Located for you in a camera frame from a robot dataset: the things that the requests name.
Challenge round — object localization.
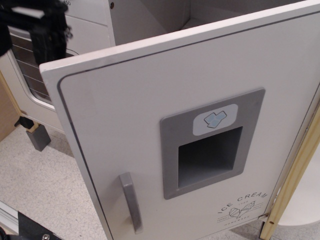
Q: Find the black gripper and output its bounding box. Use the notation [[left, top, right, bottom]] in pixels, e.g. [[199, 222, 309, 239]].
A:
[[0, 0, 73, 65]]

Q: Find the white toy fridge door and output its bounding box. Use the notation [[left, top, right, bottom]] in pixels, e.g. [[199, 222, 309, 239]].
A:
[[40, 0, 320, 240]]

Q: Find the white oven door with window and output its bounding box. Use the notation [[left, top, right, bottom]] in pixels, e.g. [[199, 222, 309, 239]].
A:
[[0, 27, 63, 132]]

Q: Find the grey kitchen leg block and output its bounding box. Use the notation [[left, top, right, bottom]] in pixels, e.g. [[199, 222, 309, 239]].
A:
[[26, 125, 52, 152]]

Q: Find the white toy kitchen cabinet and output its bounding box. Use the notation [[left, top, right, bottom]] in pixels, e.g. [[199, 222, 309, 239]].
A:
[[64, 0, 308, 57]]

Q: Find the grey ice dispenser panel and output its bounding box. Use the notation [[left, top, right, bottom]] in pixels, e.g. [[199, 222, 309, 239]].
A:
[[160, 88, 266, 200]]

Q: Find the white round object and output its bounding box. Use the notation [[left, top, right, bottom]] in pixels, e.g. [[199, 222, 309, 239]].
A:
[[278, 148, 320, 227]]

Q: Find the left wooden frame post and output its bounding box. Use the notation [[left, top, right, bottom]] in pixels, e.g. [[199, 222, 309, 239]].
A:
[[0, 72, 39, 133]]

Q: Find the black clamp bracket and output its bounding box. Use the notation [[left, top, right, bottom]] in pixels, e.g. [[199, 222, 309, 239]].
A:
[[14, 116, 34, 130]]

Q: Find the grey fridge door handle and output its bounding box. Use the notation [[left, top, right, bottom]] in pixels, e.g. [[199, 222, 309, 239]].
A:
[[119, 172, 143, 234]]

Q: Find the aluminium rail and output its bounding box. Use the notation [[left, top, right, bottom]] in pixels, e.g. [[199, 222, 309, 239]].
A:
[[0, 201, 19, 234]]

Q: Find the black base plate with screw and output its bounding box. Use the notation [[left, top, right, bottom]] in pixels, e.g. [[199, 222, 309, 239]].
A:
[[18, 212, 61, 240]]

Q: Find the black and red cable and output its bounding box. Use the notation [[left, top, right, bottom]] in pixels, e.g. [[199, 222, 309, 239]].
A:
[[0, 224, 11, 240]]

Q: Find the light wooden frame post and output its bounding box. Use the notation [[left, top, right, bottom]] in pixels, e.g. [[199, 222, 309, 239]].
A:
[[259, 105, 320, 240]]

